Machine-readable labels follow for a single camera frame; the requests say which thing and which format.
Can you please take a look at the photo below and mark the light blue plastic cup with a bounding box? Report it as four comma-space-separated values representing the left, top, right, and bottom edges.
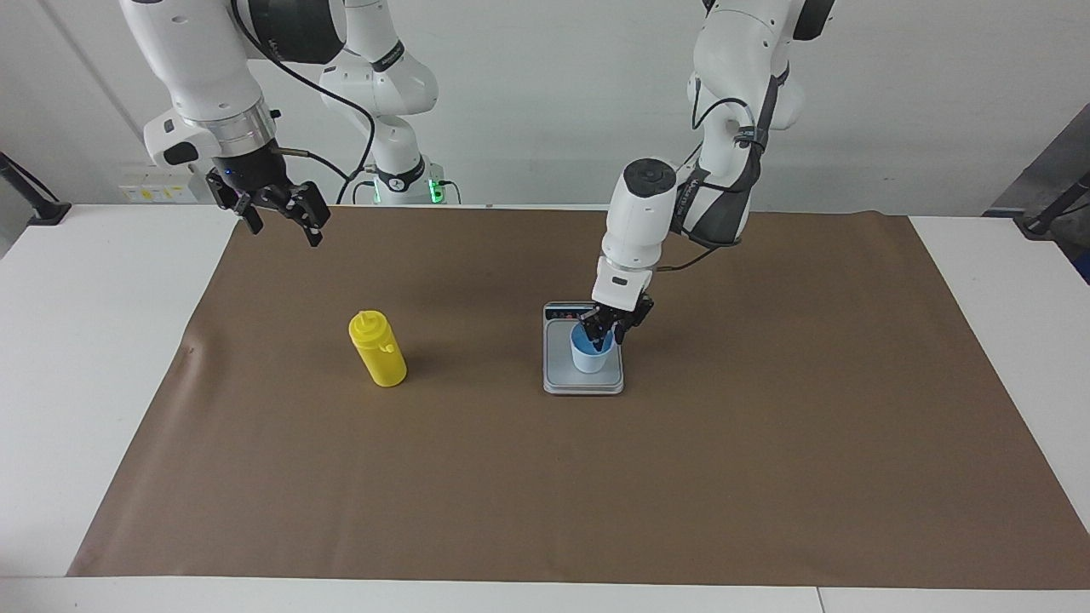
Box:
571, 328, 616, 374

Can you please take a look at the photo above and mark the brown paper table mat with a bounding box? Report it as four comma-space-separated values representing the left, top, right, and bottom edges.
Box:
66, 204, 1090, 590

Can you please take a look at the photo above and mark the silver digital kitchen scale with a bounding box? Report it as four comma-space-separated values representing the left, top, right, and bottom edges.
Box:
542, 301, 625, 397

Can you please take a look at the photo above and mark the yellow squeeze bottle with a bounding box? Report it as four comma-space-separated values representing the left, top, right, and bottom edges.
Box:
348, 310, 408, 388

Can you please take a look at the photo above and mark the black arm gripper cable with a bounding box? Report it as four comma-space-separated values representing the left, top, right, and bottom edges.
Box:
651, 68, 789, 275
230, 0, 377, 181

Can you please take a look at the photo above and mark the black clamp stand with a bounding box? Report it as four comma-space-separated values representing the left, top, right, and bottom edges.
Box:
0, 152, 72, 226
1013, 170, 1090, 237

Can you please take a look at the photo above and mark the black right arm gripper cable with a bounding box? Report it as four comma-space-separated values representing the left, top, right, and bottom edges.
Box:
230, 0, 377, 181

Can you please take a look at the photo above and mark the dark grey board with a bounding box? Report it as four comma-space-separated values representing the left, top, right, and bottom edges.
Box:
984, 106, 1090, 218

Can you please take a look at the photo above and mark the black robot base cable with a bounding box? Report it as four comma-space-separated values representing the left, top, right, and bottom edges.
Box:
336, 164, 380, 205

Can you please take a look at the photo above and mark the black left arm gripper cable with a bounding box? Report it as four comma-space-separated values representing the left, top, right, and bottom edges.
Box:
651, 68, 789, 275

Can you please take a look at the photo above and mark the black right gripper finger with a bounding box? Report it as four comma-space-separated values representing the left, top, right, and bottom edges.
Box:
207, 168, 263, 235
277, 180, 331, 248

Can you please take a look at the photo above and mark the white wall power outlet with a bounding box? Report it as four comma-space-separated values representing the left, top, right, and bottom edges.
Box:
119, 175, 209, 203

